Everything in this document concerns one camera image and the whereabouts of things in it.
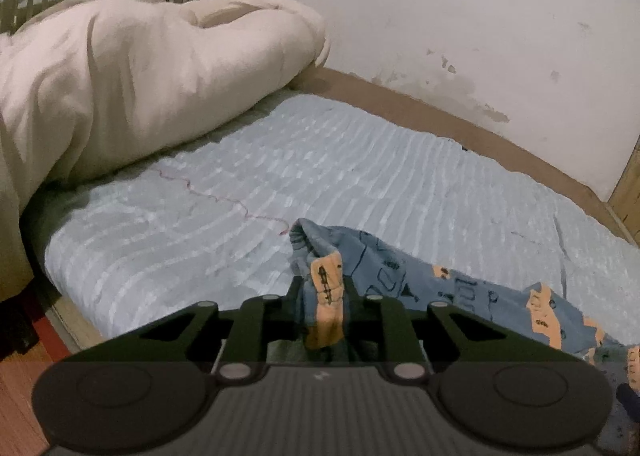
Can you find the pink thread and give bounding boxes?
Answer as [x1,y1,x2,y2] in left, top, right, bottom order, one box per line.
[152,167,292,238]

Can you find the cream comforter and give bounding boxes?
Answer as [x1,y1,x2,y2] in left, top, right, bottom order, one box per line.
[0,0,332,289]

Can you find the plywood panel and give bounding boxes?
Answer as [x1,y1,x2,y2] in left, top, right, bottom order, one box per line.
[606,135,640,246]

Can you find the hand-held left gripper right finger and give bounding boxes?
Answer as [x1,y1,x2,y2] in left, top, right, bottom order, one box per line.
[341,275,567,380]

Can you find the light blue ribbed mattress pad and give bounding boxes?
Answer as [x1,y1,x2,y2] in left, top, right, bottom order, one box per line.
[44,90,640,352]

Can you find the blue pants with orange cars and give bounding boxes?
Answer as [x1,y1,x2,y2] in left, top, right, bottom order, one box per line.
[287,217,640,456]

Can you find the wooden bed platform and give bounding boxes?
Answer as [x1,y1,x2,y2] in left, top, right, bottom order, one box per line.
[287,66,640,247]

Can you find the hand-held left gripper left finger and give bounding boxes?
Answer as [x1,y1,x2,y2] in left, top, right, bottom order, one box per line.
[134,277,306,380]

